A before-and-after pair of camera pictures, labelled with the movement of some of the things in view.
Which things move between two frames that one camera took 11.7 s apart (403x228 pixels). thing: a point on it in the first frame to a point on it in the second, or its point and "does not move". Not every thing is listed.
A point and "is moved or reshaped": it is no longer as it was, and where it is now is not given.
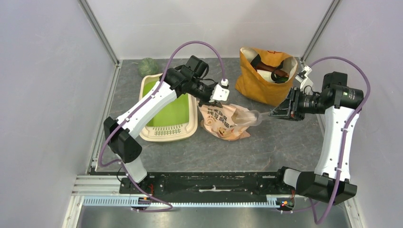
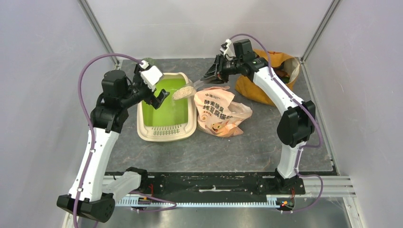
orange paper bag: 265,76 does not move
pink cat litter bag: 220,121 is moved or reshaped
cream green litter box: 178,122 does not move
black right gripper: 290,107 to 215,74
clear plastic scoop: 248,118 is moved or reshaped
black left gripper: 213,85 to 137,79
